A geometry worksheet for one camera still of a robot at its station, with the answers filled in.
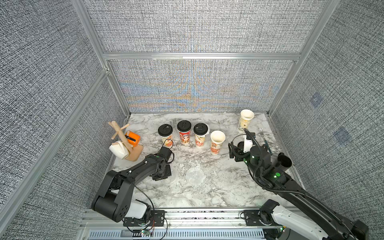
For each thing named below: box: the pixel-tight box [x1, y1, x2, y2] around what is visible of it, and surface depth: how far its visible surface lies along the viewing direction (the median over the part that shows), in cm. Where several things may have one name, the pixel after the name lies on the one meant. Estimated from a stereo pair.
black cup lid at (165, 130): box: [158, 123, 173, 137], surface depth 90 cm
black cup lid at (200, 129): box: [193, 122, 208, 136], surface depth 90 cm
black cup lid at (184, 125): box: [177, 120, 192, 132], surface depth 92 cm
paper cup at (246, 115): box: [239, 109, 255, 131], surface depth 100 cm
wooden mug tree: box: [108, 120, 144, 162], surface depth 88 cm
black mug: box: [275, 152, 292, 172], surface depth 88 cm
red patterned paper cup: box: [179, 130, 192, 145], surface depth 96 cm
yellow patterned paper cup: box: [158, 123, 173, 149], surface depth 90 cm
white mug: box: [109, 140, 130, 160], surface depth 90 cm
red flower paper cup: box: [210, 130, 226, 155], surface depth 89 cm
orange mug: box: [124, 130, 141, 148], surface depth 93 cm
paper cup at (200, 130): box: [193, 122, 210, 147], surface depth 91 cm
